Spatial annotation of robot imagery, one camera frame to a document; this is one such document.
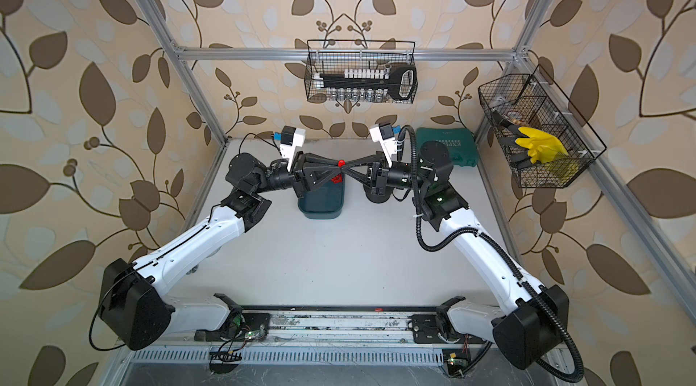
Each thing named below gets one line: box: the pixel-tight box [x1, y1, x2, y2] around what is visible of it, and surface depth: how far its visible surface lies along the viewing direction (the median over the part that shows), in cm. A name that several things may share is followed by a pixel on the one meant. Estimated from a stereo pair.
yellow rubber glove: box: [514, 126, 570, 165], surface depth 68 cm
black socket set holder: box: [312, 64, 418, 101], surface depth 86 cm
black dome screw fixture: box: [363, 183, 394, 204], surface depth 103 cm
